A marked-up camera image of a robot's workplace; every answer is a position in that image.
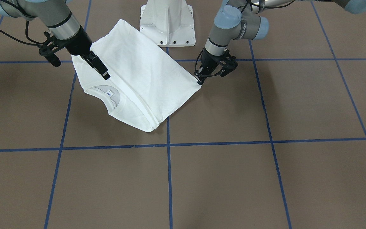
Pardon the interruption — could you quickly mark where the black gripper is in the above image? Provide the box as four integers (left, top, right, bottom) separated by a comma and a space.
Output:
65, 27, 111, 80
194, 48, 222, 85

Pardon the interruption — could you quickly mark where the white long-sleeve printed shirt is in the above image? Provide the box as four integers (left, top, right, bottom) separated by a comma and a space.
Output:
72, 19, 201, 132

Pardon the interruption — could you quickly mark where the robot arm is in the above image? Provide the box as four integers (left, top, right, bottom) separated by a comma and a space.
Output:
0, 0, 110, 80
193, 0, 294, 85

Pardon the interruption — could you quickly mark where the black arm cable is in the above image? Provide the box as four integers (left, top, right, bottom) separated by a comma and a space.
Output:
0, 0, 48, 46
194, 48, 221, 78

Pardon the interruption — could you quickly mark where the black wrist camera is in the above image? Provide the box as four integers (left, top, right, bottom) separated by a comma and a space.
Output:
39, 31, 61, 67
217, 49, 238, 77

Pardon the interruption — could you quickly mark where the white perforated base plate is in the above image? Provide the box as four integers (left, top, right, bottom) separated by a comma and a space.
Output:
140, 0, 196, 47

